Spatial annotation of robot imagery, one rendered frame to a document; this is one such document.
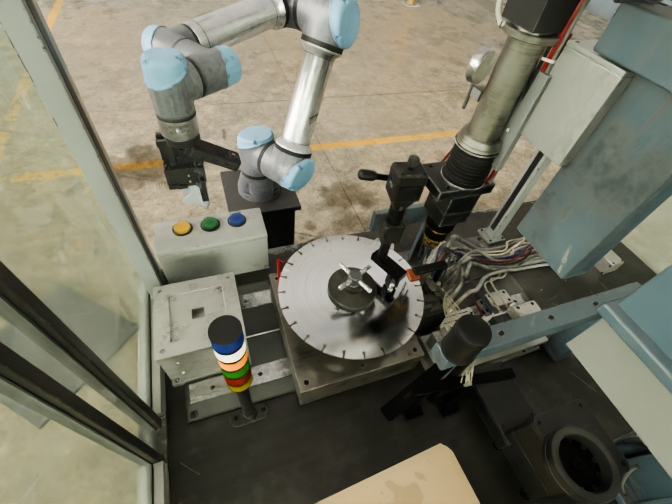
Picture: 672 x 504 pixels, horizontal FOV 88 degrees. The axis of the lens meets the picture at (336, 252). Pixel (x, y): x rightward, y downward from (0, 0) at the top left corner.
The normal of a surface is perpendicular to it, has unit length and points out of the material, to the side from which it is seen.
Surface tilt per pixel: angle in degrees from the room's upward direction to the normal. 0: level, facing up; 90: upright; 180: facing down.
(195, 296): 0
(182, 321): 0
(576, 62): 90
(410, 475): 0
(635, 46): 90
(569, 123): 90
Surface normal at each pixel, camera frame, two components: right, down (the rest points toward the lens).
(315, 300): 0.11, -0.64
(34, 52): 0.33, 0.75
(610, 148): -0.94, 0.18
